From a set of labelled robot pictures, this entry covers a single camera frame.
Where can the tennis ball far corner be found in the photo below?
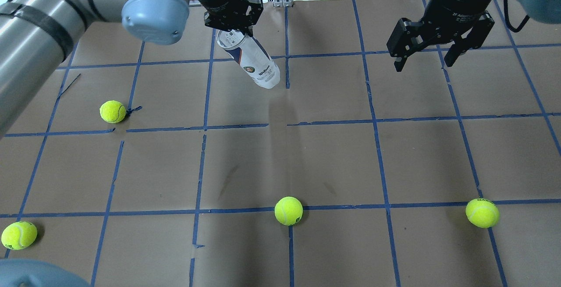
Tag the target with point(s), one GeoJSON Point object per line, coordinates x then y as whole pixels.
{"type": "Point", "coordinates": [19, 235]}

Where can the brown paper table cover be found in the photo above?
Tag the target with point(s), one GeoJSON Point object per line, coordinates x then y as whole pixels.
{"type": "Point", "coordinates": [384, 163]}

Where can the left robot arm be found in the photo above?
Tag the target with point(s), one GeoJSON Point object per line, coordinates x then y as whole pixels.
{"type": "Point", "coordinates": [125, 204]}

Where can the tennis ball by base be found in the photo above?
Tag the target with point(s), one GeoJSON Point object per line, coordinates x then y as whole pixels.
{"type": "Point", "coordinates": [482, 213]}

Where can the tennis ball near centre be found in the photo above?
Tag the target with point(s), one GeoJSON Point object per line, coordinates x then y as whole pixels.
{"type": "Point", "coordinates": [288, 211]}

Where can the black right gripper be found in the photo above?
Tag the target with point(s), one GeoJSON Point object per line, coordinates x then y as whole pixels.
{"type": "Point", "coordinates": [452, 12]}

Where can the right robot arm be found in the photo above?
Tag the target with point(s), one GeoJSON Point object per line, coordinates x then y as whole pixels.
{"type": "Point", "coordinates": [543, 11]}

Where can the clear tennis ball can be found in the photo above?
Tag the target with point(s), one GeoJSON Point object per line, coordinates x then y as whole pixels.
{"type": "Point", "coordinates": [251, 56]}

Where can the tennis ball on loose tape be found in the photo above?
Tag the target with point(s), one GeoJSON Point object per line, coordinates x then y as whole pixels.
{"type": "Point", "coordinates": [113, 112]}

